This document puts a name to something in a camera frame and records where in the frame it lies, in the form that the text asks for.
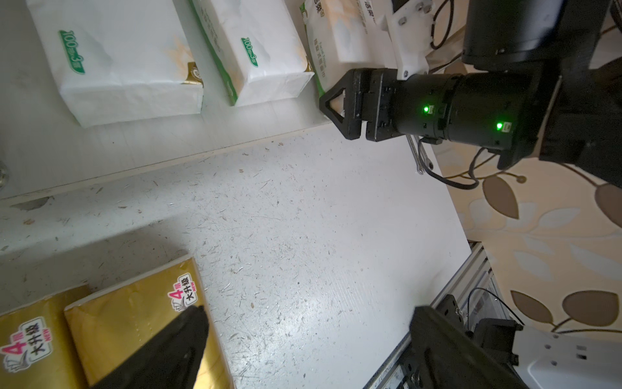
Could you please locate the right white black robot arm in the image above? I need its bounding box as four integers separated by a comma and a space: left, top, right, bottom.
319, 1, 621, 186

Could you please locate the silver wrench left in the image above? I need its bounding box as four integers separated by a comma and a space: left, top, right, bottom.
406, 135, 424, 175

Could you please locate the white two-tier shelf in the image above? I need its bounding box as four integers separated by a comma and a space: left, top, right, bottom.
1, 1, 327, 206

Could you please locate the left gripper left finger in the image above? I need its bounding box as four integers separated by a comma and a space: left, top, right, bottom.
93, 306, 210, 388

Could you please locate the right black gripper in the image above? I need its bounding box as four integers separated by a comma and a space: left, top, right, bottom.
319, 69, 462, 144

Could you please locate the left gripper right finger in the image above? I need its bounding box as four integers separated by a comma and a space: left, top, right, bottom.
410, 306, 526, 388

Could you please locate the white tissue pack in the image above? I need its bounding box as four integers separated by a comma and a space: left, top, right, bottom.
191, 0, 314, 106
300, 0, 385, 95
27, 0, 204, 128

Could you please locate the gold tissue pack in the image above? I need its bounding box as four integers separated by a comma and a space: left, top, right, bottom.
64, 255, 209, 386
1, 284, 90, 388

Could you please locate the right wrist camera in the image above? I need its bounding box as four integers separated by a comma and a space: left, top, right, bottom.
357, 1, 432, 81

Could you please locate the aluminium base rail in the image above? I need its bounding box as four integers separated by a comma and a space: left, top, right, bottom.
366, 242, 518, 388

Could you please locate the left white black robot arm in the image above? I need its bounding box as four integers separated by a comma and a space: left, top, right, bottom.
94, 306, 621, 388

